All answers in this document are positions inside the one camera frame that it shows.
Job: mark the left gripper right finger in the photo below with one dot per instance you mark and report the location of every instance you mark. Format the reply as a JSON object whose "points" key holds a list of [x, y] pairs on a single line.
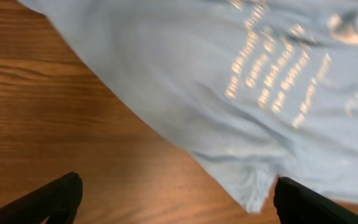
{"points": [[297, 204]]}

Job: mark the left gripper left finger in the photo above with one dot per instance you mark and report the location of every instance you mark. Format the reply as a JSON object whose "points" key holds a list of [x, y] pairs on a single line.
{"points": [[55, 202]]}

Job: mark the light blue printed t-shirt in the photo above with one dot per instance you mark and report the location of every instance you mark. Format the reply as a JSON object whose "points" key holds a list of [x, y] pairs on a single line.
{"points": [[252, 90]]}

